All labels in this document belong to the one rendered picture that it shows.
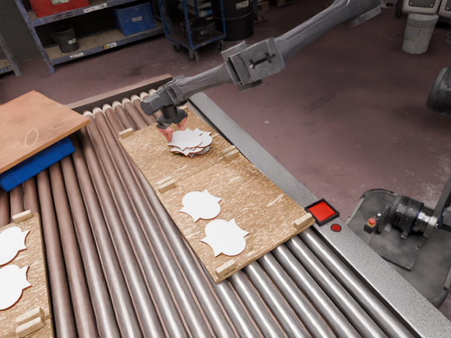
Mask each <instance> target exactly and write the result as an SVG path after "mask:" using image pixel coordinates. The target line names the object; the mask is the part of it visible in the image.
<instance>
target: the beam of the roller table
mask: <svg viewBox="0 0 451 338"><path fill-rule="evenodd" d="M187 100H188V101H189V102H190V104H192V106H194V108H196V110H198V112H200V114H202V116H204V118H205V119H206V120H207V121H208V122H209V123H210V124H211V125H212V126H213V127H214V128H215V129H216V130H217V131H218V132H219V134H220V135H221V136H222V137H223V138H224V139H225V140H226V141H227V142H229V143H230V144H231V145H232V146H235V147H236V149H237V150H238V151H239V153H240V154H241V155H243V157H245V158H246V159H247V160H248V161H249V162H250V163H251V164H253V165H254V166H255V167H256V168H257V169H259V171H261V172H262V173H263V174H264V175H265V176H266V177H267V178H268V179H270V180H271V181H272V182H273V183H274V184H276V185H277V186H278V187H279V188H280V189H281V190H282V191H283V192H284V193H285V194H287V195H288V196H289V197H290V198H291V199H293V200H294V201H295V202H296V203H297V204H298V205H299V206H300V207H301V208H302V209H304V208H305V207H306V206H308V205H310V204H312V203H314V202H316V201H318V200H319V199H318V198H317V197H316V196H315V195H314V194H312V193H311V192H310V191H309V190H308V189H307V188H306V187H305V186H303V185H302V184H301V183H300V182H299V181H298V180H297V179H296V178H295V177H294V176H293V175H292V174H291V173H290V172H289V171H288V170H287V169H285V168H284V167H283V166H282V165H281V164H280V163H279V162H278V161H277V160H275V159H274V158H273V157H272V156H271V155H270V154H269V153H268V152H267V151H266V150H265V149H264V148H263V147H262V146H261V145H260V144H258V143H257V142H256V141H255V140H254V139H253V138H252V137H251V136H250V135H248V134H247V133H246V132H245V131H244V130H243V129H242V128H241V127H240V126H239V125H238V124H237V123H236V122H235V121H234V120H233V119H231V118H230V117H229V116H228V115H227V114H226V113H225V112H224V111H222V110H221V109H220V108H219V107H218V106H217V105H216V104H215V103H214V102H213V101H212V100H211V99H210V98H209V97H208V96H207V95H206V94H204V93H203V92H200V93H197V94H194V95H193V96H191V97H189V98H188V99H187ZM334 223H336V224H339V225H340V226H341V227H342V230H341V231H340V232H334V231H332V230H331V228H330V226H331V225H332V224H334ZM309 228H310V229H311V230H312V231H313V232H314V233H315V234H316V235H317V236H318V237H319V238H320V239H321V240H322V241H323V242H324V243H325V244H326V245H327V246H328V247H329V248H330V249H331V250H332V251H333V252H334V253H335V254H336V255H337V256H338V257H339V259H340V260H341V261H342V262H343V263H344V264H345V265H346V266H347V267H348V268H349V269H350V270H351V271H352V272H353V273H354V275H355V276H356V277H357V278H358V279H359V280H360V281H361V282H362V283H363V284H364V285H365V286H366V287H367V288H368V289H369V290H370V291H371V292H372V293H373V294H374V295H375V296H376V297H377V298H378V299H379V300H380V301H381V302H382V303H383V304H384V306H385V307H386V308H387V309H388V310H389V311H390V312H391V313H392V314H393V315H394V316H395V317H396V318H397V319H398V320H399V322H400V323H401V324H402V325H403V326H404V327H405V328H406V329H407V330H408V331H409V332H410V333H411V334H412V335H413V336H414V337H415V338H451V321H450V320H449V319H447V318H446V317H445V316H444V315H443V314H442V313H441V312H440V311H439V310H438V309H437V308H436V307H435V306H434V305H433V304H432V303H430V302H429V301H428V300H427V299H426V298H425V297H424V296H423V295H422V294H420V293H419V292H418V291H417V290H416V289H415V288H414V287H413V286H412V285H410V283H408V281H406V279H404V277H402V276H401V275H400V274H399V273H398V272H397V271H396V270H395V269H393V268H392V267H391V266H390V265H389V264H388V263H387V262H386V261H384V259H383V258H382V257H381V256H380V255H379V254H378V253H377V252H375V251H374V250H373V249H372V248H371V247H370V246H369V245H368V244H366V243H365V242H364V241H363V240H362V239H361V238H360V237H359V236H358V235H357V234H355V232H353V230H351V228H349V227H348V226H347V225H346V224H345V223H344V222H343V221H342V220H341V219H339V218H336V219H334V220H332V221H330V222H329V223H326V224H325V225H322V226H321V227H319V226H318V225H317V224H316V223H314V224H313V225H311V226H309Z"/></svg>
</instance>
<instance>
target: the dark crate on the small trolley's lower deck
mask: <svg viewBox="0 0 451 338"><path fill-rule="evenodd" d="M191 24H193V25H192V26H190V31H191V37H192V38H193V39H196V40H201V39H203V38H206V37H209V36H212V35H213V34H216V32H215V31H216V30H215V22H213V21H209V20H207V19H203V18H201V17H195V18H193V19H189V25H191ZM180 26H181V27H180V28H181V31H182V34H184V35H186V36H188V34H187V27H186V23H185V21H183V22H181V23H180Z"/></svg>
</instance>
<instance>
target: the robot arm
mask: <svg viewBox="0 0 451 338"><path fill-rule="evenodd" d="M398 2H399V0H335V1H334V2H333V3H332V4H331V5H330V6H329V7H328V8H327V9H325V10H323V11H322V12H320V13H318V14H317V15H315V16H313V17H312V18H310V19H308V20H307V21H305V22H303V23H302V24H300V25H298V26H297V27H295V28H293V29H292V30H290V31H289V32H287V33H285V34H283V35H282V36H280V37H277V38H274V37H271V38H268V39H265V40H263V41H261V42H259V43H256V44H253V45H251V46H248V47H247V45H246V43H245V41H243V42H241V43H239V44H237V45H235V46H232V47H230V48H229V49H227V50H225V51H224V52H222V53H221V55H222V56H223V59H224V60H225V62H224V63H223V64H222V65H220V66H217V67H215V68H212V69H210V70H207V71H205V72H202V73H201V74H198V75H196V76H192V77H184V78H180V79H178V80H176V79H174V80H172V81H170V82H168V83H166V84H164V85H163V86H162V87H161V88H159V89H158V90H157V91H155V92H154V93H153V95H151V96H149V97H148V98H146V99H144V100H143V101H141V102H140V107H141V109H142V110H143V112H144V113H145V114H146V115H147V116H151V115H152V114H154V113H155V112H157V111H159V110H160V109H161V110H162V115H161V116H160V117H159V118H158V119H156V122H157V124H156V128H157V130H158V131H159V132H161V133H162V134H163V135H164V136H165V138H166V139H167V140H168V141H169V142H171V141H172V131H173V129H172V128H169V127H170V125H171V124H172V123H174V124H176V125H177V127H178V129H179V131H183V130H184V127H185V123H186V121H187V118H188V115H187V113H185V110H183V109H179V108H177V107H180V106H182V105H184V104H185V103H187V102H188V101H187V99H188V98H189V97H191V96H193V95H194V94H197V93H200V92H203V91H206V90H209V89H212V88H215V87H218V86H221V85H226V84H232V85H235V84H236V85H237V87H238V89H239V91H240V92H242V91H246V90H249V89H253V88H254V87H257V86H258V85H261V84H262V83H263V81H262V78H264V77H267V76H270V75H272V74H275V73H278V72H280V71H281V70H283V69H284V68H286V66H285V63H286V62H287V60H288V59H289V58H290V57H291V56H292V55H293V54H294V53H296V52H297V51H299V50H300V49H302V48H303V47H305V46H306V45H308V44H310V43H311V42H312V41H314V40H316V39H318V38H319V37H320V36H322V35H324V34H325V33H327V32H328V31H330V30H331V29H333V28H335V27H336V26H337V25H339V24H341V23H342V22H345V21H346V22H347V24H348V28H350V27H354V26H357V25H360V24H361V23H363V22H364V21H366V20H368V19H370V18H372V17H374V16H376V15H378V14H379V13H380V12H381V8H380V7H383V8H390V9H393V8H395V7H396V6H397V5H398ZM182 120H183V122H182V126H180V124H179V122H181V121H182ZM164 124H165V125H164ZM165 132H167V133H168V136H167V134H166V133H165ZM168 137H169V138H168Z"/></svg>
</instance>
